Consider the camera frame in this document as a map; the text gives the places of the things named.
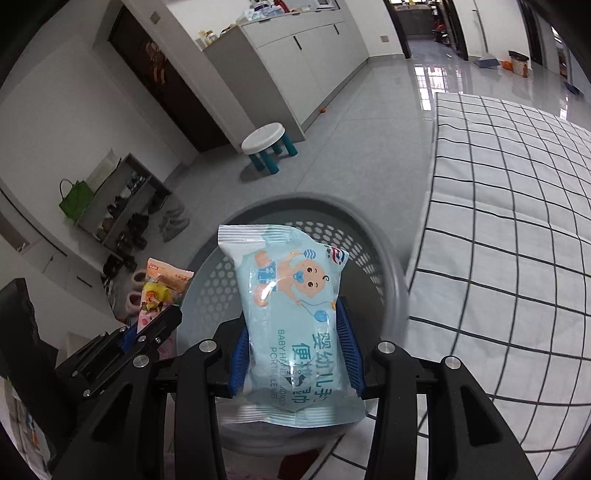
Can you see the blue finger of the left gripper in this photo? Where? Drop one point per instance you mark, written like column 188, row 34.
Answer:
column 159, row 336

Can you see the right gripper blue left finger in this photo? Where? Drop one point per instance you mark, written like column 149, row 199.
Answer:
column 240, row 359

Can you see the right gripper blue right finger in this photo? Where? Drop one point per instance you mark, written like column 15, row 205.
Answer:
column 350, row 349

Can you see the blue baby wipes pack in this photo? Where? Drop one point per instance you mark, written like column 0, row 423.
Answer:
column 289, row 284

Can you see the pink snack wrapper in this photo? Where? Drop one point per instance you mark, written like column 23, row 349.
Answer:
column 164, row 285

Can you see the small trash bin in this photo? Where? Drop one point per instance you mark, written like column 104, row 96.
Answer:
column 520, row 63

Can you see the pink slippers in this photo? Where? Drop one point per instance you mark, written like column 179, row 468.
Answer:
column 133, row 293

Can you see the grey sneakers pair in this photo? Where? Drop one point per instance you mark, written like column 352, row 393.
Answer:
column 173, row 223

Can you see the grey shoe rack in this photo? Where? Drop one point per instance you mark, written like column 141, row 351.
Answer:
column 118, row 213

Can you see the green handbag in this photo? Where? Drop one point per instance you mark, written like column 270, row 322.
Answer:
column 75, row 198

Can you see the white black grid mattress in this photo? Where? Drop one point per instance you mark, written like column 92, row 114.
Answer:
column 500, row 273

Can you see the white stool teal legs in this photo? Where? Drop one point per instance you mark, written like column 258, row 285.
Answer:
column 271, row 136

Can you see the white grey sideboard cabinet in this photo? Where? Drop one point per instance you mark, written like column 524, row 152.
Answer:
column 287, row 68

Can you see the dark brown entrance door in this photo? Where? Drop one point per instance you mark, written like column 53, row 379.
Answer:
column 149, row 64

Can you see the blue dustpan with broom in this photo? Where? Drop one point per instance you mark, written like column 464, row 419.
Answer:
column 487, row 60

